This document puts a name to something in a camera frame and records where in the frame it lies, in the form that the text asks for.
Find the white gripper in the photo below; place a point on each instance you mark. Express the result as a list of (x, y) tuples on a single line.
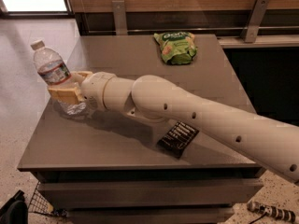
[(93, 89)]

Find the clear plastic water bottle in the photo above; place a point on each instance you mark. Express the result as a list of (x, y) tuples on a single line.
[(54, 72)]

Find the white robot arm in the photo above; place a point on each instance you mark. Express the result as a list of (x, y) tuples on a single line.
[(151, 99)]

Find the grey drawer cabinet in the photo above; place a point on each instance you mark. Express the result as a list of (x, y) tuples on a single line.
[(104, 168)]

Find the green snack bag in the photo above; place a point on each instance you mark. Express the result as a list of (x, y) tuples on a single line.
[(177, 48)]

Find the black snack bar wrapper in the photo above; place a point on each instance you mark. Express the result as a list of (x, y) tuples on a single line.
[(177, 139)]

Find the black bag on floor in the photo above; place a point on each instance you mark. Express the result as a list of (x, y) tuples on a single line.
[(15, 210)]

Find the left metal wall bracket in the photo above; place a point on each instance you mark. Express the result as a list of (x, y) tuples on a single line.
[(119, 14)]

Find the metal wall bracket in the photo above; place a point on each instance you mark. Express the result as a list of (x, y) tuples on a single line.
[(250, 31), (119, 14)]

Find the wire mesh basket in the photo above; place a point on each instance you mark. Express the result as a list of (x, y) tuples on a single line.
[(38, 204)]

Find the grey wall shelf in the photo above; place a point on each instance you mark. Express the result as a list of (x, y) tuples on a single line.
[(261, 41)]

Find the right metal wall bracket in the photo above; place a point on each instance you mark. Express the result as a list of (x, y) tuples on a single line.
[(250, 31)]

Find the black white striped handle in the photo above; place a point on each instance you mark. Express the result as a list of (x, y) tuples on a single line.
[(271, 211)]

